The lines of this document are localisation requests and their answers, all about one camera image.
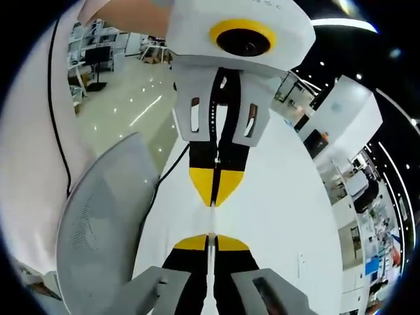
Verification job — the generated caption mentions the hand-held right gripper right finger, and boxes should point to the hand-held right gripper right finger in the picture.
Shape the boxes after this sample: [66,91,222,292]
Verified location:
[215,234,319,315]

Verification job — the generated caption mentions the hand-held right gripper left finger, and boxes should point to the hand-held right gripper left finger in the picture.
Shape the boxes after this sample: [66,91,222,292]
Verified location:
[116,233,211,315]

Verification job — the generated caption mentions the black cabinet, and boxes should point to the black cabinet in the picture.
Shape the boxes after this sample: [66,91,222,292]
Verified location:
[303,129,331,156]

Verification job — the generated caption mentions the black screen on stand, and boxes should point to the black screen on stand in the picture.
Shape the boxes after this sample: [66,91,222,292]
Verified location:
[84,45,116,93]

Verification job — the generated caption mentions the grey mesh office chair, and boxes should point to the grey mesh office chair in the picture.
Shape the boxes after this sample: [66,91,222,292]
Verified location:
[54,131,165,315]

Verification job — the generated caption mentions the white pillar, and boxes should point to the white pillar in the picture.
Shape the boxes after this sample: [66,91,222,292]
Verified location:
[296,74,384,159]

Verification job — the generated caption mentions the thin black cable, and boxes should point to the thin black cable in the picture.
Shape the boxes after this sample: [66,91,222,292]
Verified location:
[140,144,191,232]
[47,18,72,198]

